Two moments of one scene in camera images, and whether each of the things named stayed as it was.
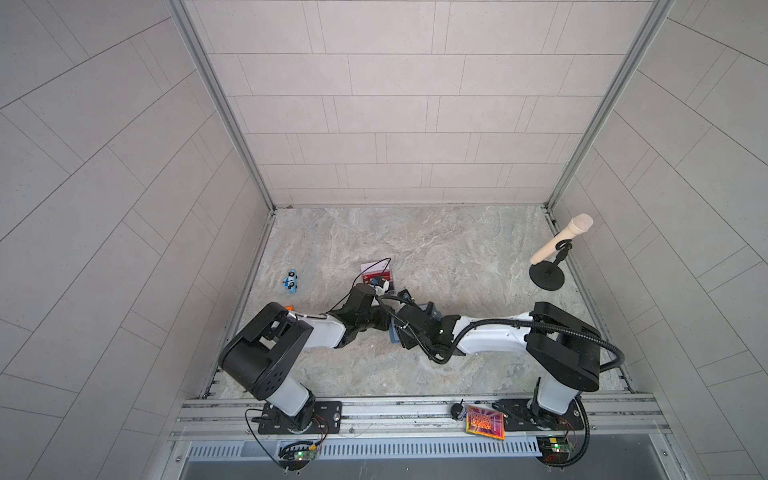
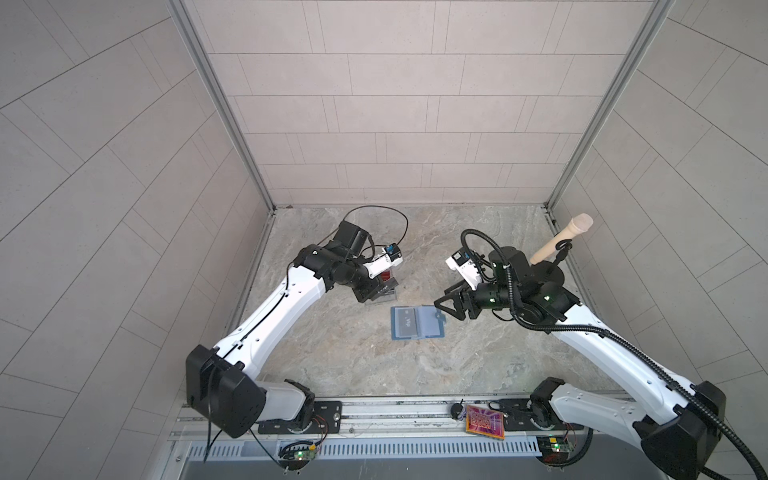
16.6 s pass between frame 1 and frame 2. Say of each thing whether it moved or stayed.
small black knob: stayed
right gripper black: moved
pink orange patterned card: stayed
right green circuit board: stayed
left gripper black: moved
